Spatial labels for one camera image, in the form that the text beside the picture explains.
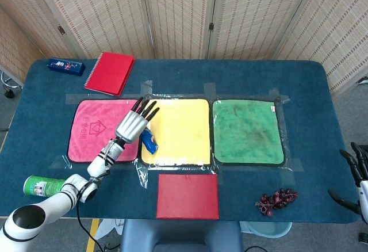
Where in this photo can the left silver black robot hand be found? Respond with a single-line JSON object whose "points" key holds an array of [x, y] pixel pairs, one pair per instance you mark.
{"points": [[132, 126]]}

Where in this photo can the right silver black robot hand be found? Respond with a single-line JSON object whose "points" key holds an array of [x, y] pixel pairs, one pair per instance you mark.
{"points": [[362, 197]]}

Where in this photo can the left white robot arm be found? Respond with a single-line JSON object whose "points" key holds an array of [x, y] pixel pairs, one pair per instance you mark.
{"points": [[97, 164]]}

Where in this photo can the pink towel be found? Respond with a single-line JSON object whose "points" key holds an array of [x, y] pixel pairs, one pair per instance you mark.
{"points": [[86, 148]]}

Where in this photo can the yellow towel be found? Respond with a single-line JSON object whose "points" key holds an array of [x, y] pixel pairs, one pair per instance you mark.
{"points": [[184, 131]]}

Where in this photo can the green towel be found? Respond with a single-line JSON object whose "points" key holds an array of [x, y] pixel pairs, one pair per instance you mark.
{"points": [[247, 131]]}

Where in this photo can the clear tape strip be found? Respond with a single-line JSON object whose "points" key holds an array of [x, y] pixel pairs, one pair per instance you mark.
{"points": [[146, 86], [210, 89], [141, 174], [276, 93]]}

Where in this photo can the red spiral notebook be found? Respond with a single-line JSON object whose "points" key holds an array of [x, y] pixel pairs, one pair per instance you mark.
{"points": [[110, 72]]}

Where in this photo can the dark red grape bunch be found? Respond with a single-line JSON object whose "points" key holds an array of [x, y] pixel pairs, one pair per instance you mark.
{"points": [[277, 198]]}

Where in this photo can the red square mat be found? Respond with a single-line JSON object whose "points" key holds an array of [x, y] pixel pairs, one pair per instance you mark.
{"points": [[188, 196]]}

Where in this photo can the dark blue printed box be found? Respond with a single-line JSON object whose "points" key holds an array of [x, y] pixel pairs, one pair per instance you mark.
{"points": [[65, 66]]}

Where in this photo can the light blue bucket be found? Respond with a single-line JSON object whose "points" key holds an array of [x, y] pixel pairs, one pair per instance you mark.
{"points": [[270, 229]]}

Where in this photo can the white crumpled cloth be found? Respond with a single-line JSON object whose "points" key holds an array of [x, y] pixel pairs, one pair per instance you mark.
{"points": [[110, 229]]}

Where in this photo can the green cylindrical can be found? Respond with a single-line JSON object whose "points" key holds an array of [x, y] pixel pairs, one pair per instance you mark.
{"points": [[43, 186]]}

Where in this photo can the grey-blue chair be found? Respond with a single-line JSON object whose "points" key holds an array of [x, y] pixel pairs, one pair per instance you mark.
{"points": [[178, 236]]}

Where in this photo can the bamboo folding screen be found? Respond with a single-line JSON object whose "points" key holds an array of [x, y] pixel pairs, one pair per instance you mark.
{"points": [[100, 10]]}

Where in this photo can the blue felt table cover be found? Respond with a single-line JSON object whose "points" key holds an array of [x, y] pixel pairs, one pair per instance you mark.
{"points": [[244, 73]]}

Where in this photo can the chrome stool base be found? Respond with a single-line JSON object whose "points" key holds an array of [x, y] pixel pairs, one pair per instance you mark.
{"points": [[8, 83]]}

